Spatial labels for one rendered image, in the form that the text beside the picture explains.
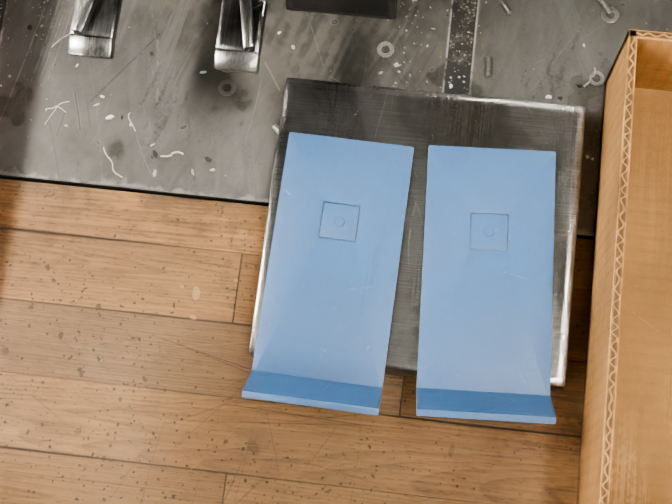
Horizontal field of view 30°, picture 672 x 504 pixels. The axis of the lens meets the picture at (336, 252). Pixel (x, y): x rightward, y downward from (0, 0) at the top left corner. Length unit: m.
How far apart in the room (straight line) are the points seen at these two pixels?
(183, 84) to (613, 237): 0.27
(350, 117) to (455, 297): 0.12
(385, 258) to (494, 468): 0.13
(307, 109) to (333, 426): 0.18
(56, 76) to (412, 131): 0.21
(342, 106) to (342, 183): 0.05
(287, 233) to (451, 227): 0.09
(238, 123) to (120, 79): 0.08
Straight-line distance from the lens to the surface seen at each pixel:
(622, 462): 0.69
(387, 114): 0.71
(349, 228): 0.68
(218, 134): 0.73
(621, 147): 0.66
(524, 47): 0.75
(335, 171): 0.69
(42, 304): 0.72
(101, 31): 0.67
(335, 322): 0.67
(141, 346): 0.71
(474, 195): 0.69
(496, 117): 0.71
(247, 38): 0.65
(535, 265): 0.68
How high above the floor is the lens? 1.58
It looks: 75 degrees down
